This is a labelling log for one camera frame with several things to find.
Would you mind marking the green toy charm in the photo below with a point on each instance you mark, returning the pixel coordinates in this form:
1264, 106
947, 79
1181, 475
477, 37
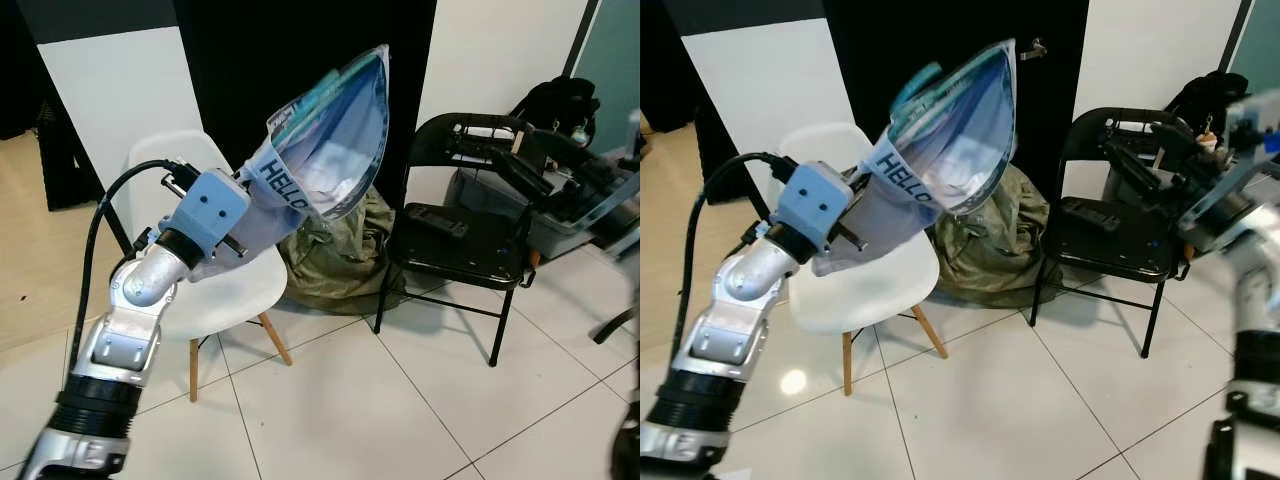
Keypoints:
577, 132

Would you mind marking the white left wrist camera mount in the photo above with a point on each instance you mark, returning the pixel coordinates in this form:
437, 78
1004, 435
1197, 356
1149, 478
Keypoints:
815, 205
210, 210

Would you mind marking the olive green bag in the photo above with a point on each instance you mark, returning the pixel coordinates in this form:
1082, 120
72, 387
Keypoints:
340, 270
985, 260

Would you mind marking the black folding chair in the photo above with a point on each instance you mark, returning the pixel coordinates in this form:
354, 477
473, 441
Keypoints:
460, 255
1110, 250

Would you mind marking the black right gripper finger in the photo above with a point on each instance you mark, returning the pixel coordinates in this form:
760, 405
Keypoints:
1183, 145
522, 172
560, 150
1160, 172

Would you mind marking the black remote control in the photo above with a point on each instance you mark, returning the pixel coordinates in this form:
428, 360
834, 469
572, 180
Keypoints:
1092, 218
445, 226

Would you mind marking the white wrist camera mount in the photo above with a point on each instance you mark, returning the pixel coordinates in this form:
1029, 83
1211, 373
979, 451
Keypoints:
633, 135
210, 210
815, 205
1255, 115

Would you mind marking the black door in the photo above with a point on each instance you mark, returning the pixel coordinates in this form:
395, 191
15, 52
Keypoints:
240, 80
860, 60

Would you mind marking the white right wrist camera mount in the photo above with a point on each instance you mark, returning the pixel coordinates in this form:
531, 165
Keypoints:
633, 135
1255, 115

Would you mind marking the grey shorts with lettered waistband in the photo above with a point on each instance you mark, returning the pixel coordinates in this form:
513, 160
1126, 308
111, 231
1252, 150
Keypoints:
950, 140
330, 150

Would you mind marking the teal plastic hanger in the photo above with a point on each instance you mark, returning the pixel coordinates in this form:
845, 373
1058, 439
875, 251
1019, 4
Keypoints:
920, 80
333, 78

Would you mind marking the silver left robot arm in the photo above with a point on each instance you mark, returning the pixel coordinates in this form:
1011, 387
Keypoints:
730, 330
130, 330

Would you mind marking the black backpack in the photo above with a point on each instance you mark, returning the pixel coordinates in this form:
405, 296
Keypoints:
1205, 95
555, 100

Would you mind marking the black electronic device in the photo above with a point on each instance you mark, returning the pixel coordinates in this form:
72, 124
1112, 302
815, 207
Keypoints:
480, 142
1125, 135

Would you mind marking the white shell chair wooden legs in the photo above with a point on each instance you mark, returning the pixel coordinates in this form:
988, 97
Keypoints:
870, 290
230, 290

